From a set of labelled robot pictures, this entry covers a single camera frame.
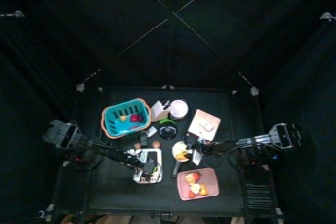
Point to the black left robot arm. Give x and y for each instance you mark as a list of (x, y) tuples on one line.
[(87, 146)]

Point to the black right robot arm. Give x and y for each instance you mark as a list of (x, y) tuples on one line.
[(263, 141)]

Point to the white dish rack tray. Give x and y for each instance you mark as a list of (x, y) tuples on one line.
[(149, 165)]

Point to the white toy cleaver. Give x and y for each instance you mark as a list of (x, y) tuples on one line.
[(198, 157)]

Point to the small white block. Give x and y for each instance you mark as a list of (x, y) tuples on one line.
[(206, 125)]

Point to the brown toy egg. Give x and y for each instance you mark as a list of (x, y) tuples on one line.
[(157, 144), (138, 145)]

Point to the red toy strawberry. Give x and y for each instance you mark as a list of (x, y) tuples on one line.
[(195, 176)]

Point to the black lid green rim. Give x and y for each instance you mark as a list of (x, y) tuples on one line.
[(169, 129)]

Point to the pink rectangular tray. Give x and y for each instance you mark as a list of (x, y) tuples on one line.
[(198, 183)]

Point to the white toy fruit slice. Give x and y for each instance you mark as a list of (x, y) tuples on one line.
[(195, 188)]

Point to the small red toy fruit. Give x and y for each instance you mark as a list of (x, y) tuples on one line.
[(191, 194)]

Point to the small white card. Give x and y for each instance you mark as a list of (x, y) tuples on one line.
[(151, 131)]

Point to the orange toy pear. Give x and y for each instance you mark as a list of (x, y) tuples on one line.
[(205, 190)]

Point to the white knife block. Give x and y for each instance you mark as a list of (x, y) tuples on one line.
[(161, 110)]

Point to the dark red toy fruit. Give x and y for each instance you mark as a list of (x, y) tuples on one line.
[(137, 117)]

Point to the teal basket orange rim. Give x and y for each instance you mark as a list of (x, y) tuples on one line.
[(127, 118)]

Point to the yellow toy fruit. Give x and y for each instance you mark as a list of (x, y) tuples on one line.
[(123, 117)]

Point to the silver frame corner bracket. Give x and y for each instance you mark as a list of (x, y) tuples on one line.
[(327, 15), (17, 14), (167, 87), (81, 87), (254, 91)]

